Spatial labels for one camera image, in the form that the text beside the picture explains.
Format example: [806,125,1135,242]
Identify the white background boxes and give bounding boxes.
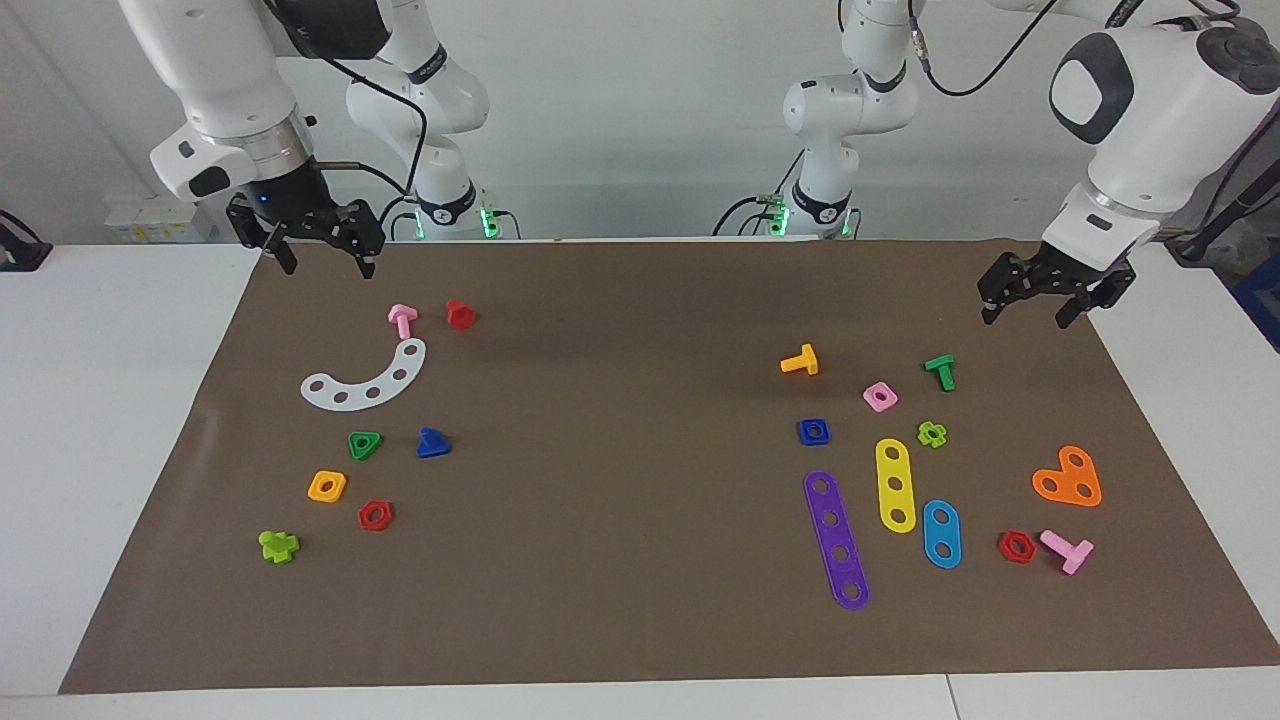
[105,193,219,244]

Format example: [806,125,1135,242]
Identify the white curved perforated strip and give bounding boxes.
[300,338,428,412]

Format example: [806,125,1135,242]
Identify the orange heart-shaped plate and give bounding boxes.
[1031,445,1103,508]

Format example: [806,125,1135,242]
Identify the blue crate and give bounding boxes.
[1232,255,1280,353]

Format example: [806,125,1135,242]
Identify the yellow three-hole strip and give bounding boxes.
[875,438,918,535]

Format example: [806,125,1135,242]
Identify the blue two-hole strip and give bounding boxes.
[922,499,963,570]

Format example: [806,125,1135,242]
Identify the black device on table edge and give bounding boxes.
[0,210,53,273]

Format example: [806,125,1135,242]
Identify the purple four-hole strip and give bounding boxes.
[803,470,871,611]

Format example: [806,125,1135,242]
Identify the brown table mat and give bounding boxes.
[58,238,1280,695]

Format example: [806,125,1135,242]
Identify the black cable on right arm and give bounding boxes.
[262,0,431,201]

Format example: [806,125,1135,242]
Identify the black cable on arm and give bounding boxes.
[262,0,431,201]
[905,0,1061,98]

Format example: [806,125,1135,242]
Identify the black stand with cables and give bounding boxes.
[1165,150,1280,263]

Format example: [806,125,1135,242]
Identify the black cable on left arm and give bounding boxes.
[905,0,1061,98]

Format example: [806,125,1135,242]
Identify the black cable at arm base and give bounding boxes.
[713,150,804,237]

